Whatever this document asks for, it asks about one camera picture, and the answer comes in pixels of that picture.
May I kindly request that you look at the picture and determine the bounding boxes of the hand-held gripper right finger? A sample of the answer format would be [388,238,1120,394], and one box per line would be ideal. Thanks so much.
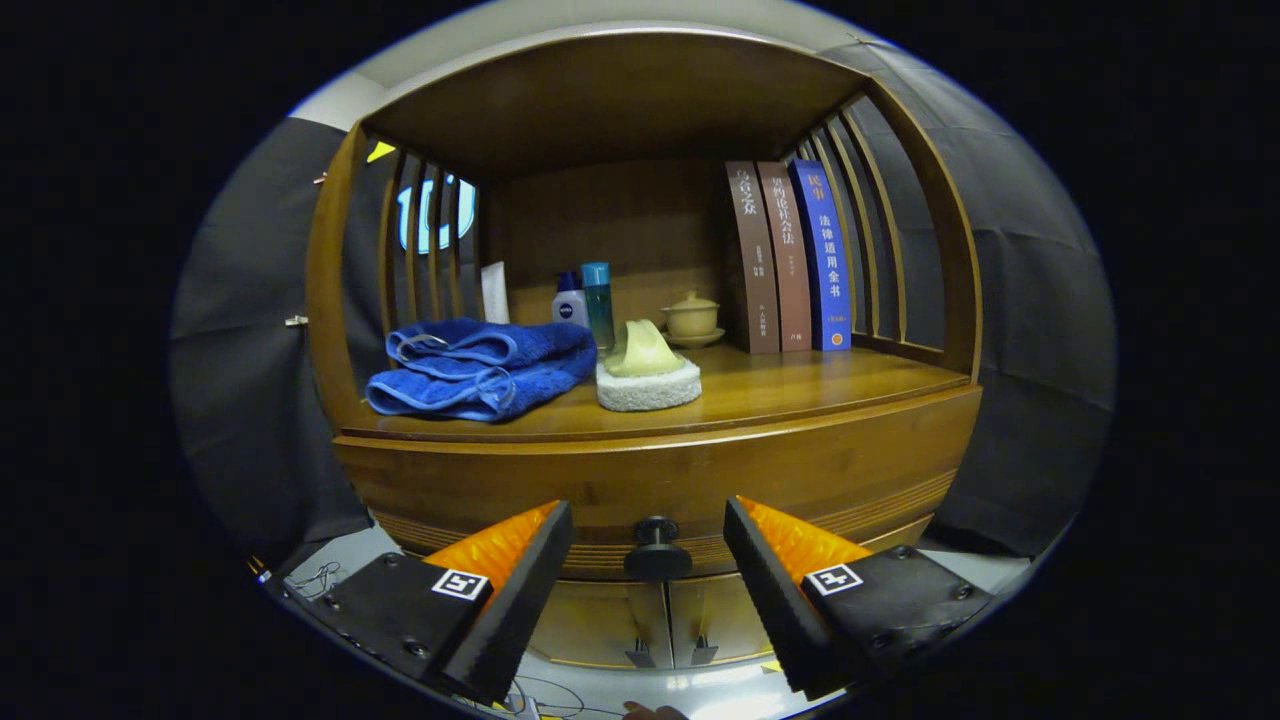
[722,496,996,701]

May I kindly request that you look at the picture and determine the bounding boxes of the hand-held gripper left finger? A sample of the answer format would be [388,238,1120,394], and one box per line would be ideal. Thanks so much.
[295,500,573,704]

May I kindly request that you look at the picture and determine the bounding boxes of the green-handled white scrub sponge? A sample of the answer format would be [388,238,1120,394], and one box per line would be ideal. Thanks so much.
[596,319,703,413]

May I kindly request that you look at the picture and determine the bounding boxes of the wooden countertop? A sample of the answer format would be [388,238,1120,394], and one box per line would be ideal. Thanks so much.
[340,342,973,443]

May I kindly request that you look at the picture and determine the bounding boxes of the wooden cabinet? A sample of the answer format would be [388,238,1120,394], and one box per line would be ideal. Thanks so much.
[305,30,986,671]

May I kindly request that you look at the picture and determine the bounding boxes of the blue towel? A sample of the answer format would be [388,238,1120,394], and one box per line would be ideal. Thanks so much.
[365,318,598,423]

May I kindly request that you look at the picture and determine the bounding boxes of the beige lidded teacup with saucer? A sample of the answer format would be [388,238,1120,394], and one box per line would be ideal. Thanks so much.
[661,291,726,349]

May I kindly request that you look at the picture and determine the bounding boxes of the white lotion bottle blue cap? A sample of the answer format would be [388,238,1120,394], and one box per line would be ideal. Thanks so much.
[551,271,591,329]

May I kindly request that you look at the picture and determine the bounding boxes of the teal glass bottle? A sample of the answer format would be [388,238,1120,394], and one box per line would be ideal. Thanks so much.
[581,262,616,353]

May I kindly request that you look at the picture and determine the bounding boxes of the white tube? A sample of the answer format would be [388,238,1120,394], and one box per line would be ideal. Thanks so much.
[480,262,511,325]

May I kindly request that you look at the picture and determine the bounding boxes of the reddish brown book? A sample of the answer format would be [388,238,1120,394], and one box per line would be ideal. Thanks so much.
[757,162,813,352]

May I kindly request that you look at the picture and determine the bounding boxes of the dark brown book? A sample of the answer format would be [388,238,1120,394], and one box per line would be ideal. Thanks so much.
[725,161,781,355]

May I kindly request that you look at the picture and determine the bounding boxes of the blue book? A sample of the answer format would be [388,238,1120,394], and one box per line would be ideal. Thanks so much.
[789,159,853,352]

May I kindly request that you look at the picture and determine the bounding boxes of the floor cables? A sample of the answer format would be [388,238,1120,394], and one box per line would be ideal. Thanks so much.
[285,560,346,601]

